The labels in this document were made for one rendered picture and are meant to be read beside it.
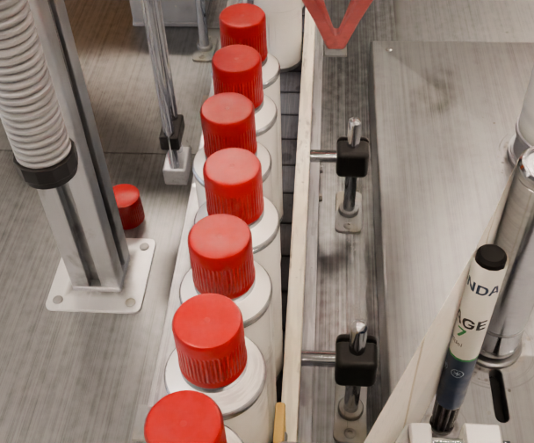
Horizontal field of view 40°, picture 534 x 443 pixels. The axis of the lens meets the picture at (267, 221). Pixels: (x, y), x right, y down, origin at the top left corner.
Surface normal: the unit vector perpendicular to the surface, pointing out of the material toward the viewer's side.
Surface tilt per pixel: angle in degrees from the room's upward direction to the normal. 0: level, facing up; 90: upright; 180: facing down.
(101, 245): 90
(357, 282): 0
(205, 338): 2
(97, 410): 0
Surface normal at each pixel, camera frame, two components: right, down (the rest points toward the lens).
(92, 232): -0.07, 0.73
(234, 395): 0.31, -0.10
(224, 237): -0.07, -0.70
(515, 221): -0.80, 0.46
